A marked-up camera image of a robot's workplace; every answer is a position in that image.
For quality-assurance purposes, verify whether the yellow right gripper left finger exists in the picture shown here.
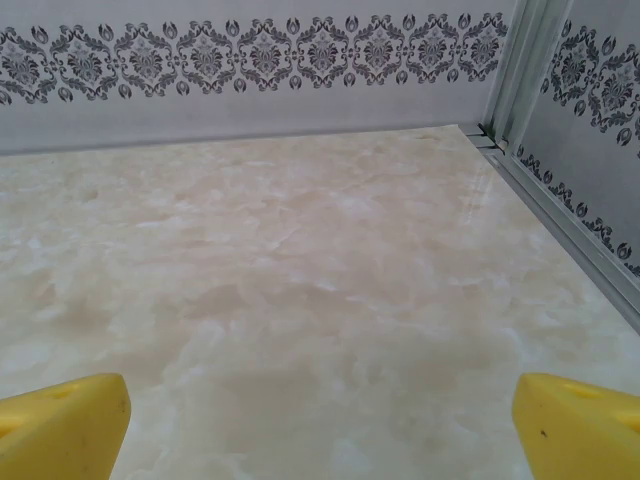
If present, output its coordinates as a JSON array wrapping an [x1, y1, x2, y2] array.
[[0, 372, 133, 480]]

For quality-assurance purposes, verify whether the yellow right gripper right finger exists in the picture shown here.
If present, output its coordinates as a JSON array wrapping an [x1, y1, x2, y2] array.
[[511, 372, 640, 480]]

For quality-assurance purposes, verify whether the aluminium side rail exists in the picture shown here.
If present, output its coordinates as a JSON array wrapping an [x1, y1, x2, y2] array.
[[467, 122, 640, 321]]

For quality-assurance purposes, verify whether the aluminium frame post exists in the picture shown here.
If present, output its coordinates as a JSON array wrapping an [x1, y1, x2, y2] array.
[[479, 0, 577, 152]]

